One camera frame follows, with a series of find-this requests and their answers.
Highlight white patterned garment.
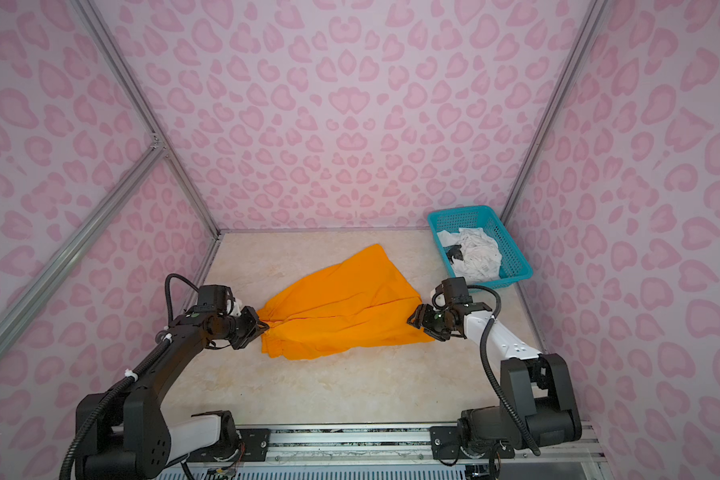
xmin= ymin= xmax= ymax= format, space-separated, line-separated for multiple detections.
xmin=436 ymin=228 xmax=503 ymax=284

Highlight orange shorts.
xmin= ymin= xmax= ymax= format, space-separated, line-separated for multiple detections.
xmin=258 ymin=244 xmax=432 ymax=360

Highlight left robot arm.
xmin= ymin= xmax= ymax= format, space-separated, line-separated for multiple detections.
xmin=59 ymin=307 xmax=269 ymax=479

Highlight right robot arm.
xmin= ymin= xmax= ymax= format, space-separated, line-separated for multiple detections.
xmin=407 ymin=302 xmax=583 ymax=462

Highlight teal plastic laundry basket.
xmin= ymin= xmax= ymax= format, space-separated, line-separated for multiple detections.
xmin=427 ymin=206 xmax=533 ymax=289

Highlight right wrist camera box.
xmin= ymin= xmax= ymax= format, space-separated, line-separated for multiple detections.
xmin=433 ymin=277 xmax=472 ymax=307

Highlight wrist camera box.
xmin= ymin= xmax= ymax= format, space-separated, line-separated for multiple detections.
xmin=433 ymin=277 xmax=472 ymax=307
xmin=194 ymin=285 xmax=241 ymax=317

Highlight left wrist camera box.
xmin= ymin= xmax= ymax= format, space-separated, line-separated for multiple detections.
xmin=194 ymin=285 xmax=241 ymax=317

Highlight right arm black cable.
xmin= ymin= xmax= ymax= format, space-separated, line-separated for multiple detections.
xmin=431 ymin=284 xmax=541 ymax=457

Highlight aluminium diagonal frame bar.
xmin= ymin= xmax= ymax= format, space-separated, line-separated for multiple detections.
xmin=0 ymin=141 xmax=165 ymax=361

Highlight aluminium frame post left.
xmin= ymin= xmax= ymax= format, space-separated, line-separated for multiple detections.
xmin=70 ymin=0 xmax=222 ymax=240

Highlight aluminium frame post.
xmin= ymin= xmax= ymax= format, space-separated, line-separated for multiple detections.
xmin=500 ymin=0 xmax=613 ymax=226
xmin=70 ymin=0 xmax=222 ymax=240

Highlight aluminium frame post right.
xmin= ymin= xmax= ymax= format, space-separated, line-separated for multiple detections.
xmin=500 ymin=0 xmax=613 ymax=226

